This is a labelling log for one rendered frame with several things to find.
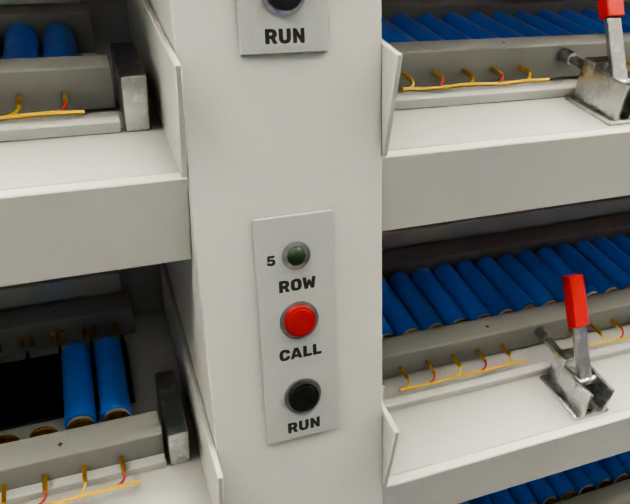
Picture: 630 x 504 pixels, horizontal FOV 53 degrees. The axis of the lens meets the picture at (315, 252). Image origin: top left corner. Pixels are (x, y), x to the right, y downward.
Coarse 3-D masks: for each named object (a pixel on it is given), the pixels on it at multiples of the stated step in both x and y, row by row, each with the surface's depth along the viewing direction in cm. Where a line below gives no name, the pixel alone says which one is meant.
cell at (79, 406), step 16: (64, 352) 41; (80, 352) 41; (64, 368) 40; (80, 368) 40; (64, 384) 39; (80, 384) 39; (64, 400) 38; (80, 400) 38; (64, 416) 37; (80, 416) 37
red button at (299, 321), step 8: (288, 312) 31; (296, 312) 31; (304, 312) 31; (312, 312) 31; (288, 320) 31; (296, 320) 31; (304, 320) 31; (312, 320) 31; (288, 328) 31; (296, 328) 31; (304, 328) 31; (312, 328) 31; (296, 336) 31
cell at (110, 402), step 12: (96, 348) 42; (108, 348) 41; (120, 348) 42; (96, 360) 41; (108, 360) 41; (120, 360) 41; (96, 372) 40; (108, 372) 40; (120, 372) 40; (108, 384) 39; (120, 384) 39; (108, 396) 38; (120, 396) 38; (108, 408) 38; (120, 408) 38
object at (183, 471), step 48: (0, 288) 43; (48, 288) 44; (96, 288) 45; (144, 336) 45; (144, 384) 42; (192, 384) 36; (0, 432) 38; (192, 432) 39; (144, 480) 36; (192, 480) 36
